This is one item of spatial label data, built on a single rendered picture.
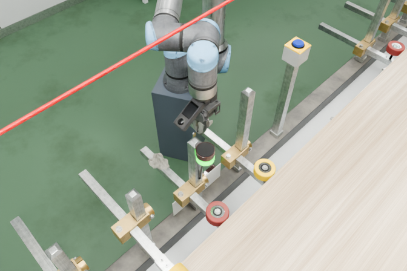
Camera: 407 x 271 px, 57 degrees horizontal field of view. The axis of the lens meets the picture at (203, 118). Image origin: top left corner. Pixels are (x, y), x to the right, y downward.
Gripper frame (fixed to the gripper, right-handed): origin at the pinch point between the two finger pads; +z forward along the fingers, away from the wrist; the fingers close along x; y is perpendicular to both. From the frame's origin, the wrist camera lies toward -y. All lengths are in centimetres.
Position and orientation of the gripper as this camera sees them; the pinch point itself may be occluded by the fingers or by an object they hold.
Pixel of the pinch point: (198, 132)
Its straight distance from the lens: 135.3
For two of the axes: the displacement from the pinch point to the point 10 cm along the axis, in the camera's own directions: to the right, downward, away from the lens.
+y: 7.1, -5.4, 4.5
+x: -7.0, -5.5, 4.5
